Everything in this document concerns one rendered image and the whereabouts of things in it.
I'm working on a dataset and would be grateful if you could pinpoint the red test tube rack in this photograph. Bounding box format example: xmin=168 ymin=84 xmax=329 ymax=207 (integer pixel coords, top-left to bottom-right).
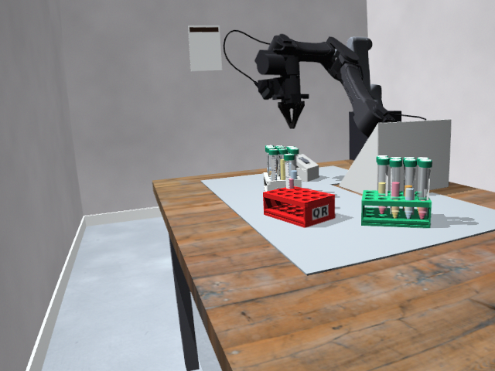
xmin=263 ymin=186 xmax=335 ymax=228

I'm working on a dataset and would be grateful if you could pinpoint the green test tube rack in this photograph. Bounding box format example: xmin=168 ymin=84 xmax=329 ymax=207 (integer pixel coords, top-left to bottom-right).
xmin=361 ymin=190 xmax=432 ymax=228

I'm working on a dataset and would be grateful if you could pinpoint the conical tube with yellow liquid and green cap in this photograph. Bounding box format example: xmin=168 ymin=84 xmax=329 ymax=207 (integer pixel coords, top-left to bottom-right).
xmin=278 ymin=149 xmax=288 ymax=180

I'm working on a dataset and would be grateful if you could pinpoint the white tube rack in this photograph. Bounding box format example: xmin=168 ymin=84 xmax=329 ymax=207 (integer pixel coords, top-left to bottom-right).
xmin=263 ymin=172 xmax=302 ymax=192

